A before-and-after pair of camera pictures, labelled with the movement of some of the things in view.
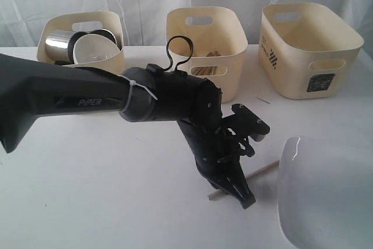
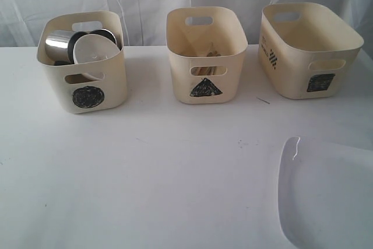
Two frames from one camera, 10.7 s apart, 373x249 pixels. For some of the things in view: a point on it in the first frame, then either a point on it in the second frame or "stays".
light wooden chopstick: (221, 192) to (210, 48)
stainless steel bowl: (105, 33) stays
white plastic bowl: (91, 47) stays
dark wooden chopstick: (215, 54) stays
